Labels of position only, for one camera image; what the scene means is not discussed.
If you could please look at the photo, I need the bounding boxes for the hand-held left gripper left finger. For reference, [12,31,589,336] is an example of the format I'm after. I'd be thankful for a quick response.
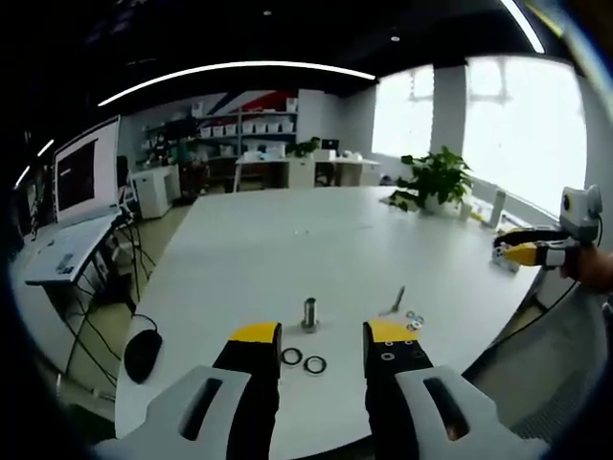
[93,321,284,460]

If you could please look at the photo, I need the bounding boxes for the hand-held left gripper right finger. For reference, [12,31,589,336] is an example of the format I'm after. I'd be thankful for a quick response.
[361,318,552,460]

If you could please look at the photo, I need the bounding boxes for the metal threaded stud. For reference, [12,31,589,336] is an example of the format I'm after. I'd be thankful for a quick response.
[300,296,322,334]

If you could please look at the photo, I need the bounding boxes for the person's right hand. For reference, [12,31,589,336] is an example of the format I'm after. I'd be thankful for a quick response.
[558,244,613,289]

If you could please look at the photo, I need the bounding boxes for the small white box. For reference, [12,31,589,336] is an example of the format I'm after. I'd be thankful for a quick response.
[488,242,522,273]

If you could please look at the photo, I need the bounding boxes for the small metal tool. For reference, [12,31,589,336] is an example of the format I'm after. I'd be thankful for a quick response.
[378,285,407,317]

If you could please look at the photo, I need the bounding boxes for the black round object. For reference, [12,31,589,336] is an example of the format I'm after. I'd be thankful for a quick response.
[124,329,164,385]

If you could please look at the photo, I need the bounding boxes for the grey mesh chair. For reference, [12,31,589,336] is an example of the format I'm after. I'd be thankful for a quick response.
[459,280,613,445]

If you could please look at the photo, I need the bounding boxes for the green potted plant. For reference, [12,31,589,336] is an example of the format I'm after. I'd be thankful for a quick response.
[386,146,476,216]

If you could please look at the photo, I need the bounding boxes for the white cabinet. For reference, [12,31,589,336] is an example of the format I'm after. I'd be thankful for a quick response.
[131,168,174,220]

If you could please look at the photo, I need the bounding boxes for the white side desk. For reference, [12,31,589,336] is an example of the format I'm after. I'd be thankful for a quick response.
[23,213,126,288]

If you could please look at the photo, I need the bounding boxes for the white background desk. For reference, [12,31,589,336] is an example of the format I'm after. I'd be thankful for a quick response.
[234,151,382,191]

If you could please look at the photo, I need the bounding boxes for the storage shelf with white bins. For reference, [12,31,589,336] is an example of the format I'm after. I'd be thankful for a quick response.
[142,98,301,167]

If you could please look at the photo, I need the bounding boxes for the large monitor screen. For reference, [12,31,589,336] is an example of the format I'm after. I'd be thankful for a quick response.
[51,114,122,226]

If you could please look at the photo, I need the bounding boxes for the long ceiling light strip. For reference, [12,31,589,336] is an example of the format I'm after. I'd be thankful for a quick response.
[97,60,379,108]

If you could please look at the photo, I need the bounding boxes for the black floor cable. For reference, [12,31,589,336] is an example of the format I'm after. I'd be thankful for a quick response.
[61,296,159,389]

